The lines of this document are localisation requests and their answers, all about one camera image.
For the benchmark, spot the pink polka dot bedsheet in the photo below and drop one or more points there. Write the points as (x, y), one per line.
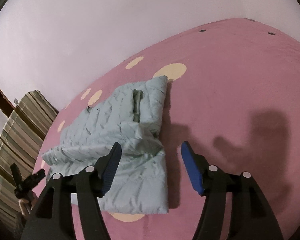
(235, 96)

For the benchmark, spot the striped green curtain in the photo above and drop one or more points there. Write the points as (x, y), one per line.
(20, 142)

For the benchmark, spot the light blue puffer jacket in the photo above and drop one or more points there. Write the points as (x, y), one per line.
(132, 117)

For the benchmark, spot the left hand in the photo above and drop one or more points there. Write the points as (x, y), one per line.
(26, 206)

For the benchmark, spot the dark red door frame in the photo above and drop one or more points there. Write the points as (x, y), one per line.
(5, 105)

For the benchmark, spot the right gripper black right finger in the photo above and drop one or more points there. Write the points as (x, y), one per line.
(229, 198)

